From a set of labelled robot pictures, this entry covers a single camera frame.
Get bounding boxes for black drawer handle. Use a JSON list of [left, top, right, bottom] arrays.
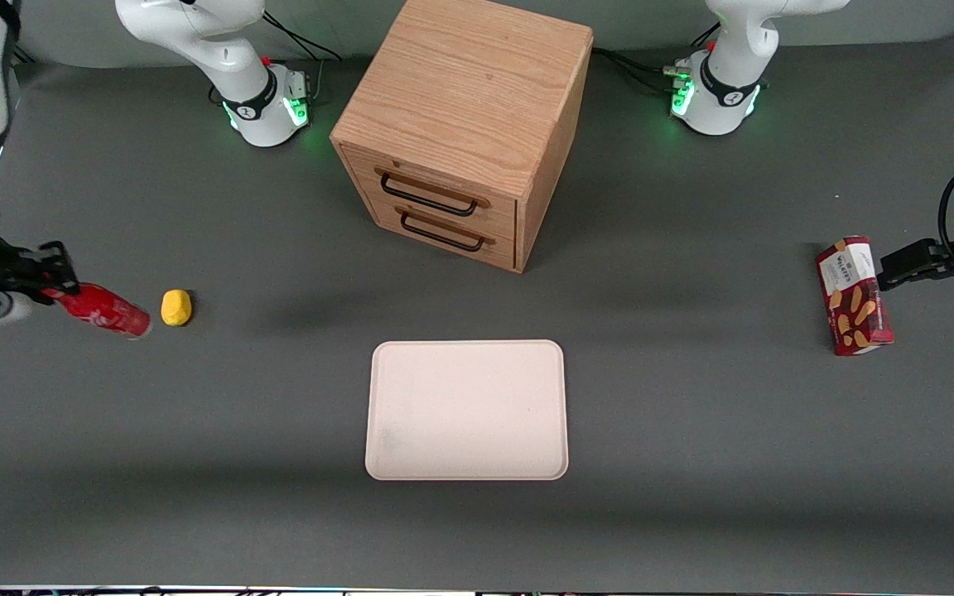
[[374, 166, 492, 218], [395, 206, 496, 252]]

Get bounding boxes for black right arm base cables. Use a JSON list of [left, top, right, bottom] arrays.
[[209, 12, 345, 106]]

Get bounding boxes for red biscuit box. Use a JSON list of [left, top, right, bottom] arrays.
[[815, 235, 896, 358]]

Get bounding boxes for yellow lemon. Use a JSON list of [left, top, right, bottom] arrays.
[[161, 288, 194, 328]]

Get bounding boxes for beige plastic tray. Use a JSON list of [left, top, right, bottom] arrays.
[[364, 339, 570, 482]]

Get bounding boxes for black arm base cables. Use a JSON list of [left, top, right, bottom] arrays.
[[592, 22, 723, 94], [209, 12, 345, 106]]

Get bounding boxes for red coke bottle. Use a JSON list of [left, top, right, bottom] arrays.
[[41, 281, 153, 339]]

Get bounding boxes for black left arm base cables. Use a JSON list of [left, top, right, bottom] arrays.
[[592, 22, 723, 94]]

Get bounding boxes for wooden drawer cabinet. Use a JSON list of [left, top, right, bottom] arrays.
[[330, 0, 595, 275]]

